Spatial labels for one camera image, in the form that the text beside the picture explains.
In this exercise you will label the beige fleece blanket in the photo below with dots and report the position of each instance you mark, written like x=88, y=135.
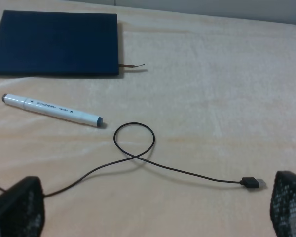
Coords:
x=191, y=139

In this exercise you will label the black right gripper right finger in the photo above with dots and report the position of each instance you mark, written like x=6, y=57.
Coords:
x=283, y=204

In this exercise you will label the white marker pen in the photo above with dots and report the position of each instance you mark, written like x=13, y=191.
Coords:
x=52, y=110

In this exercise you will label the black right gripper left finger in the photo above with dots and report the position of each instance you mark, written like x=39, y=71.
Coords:
x=22, y=212

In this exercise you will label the dark blue notebook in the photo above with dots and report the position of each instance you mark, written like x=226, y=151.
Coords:
x=58, y=44

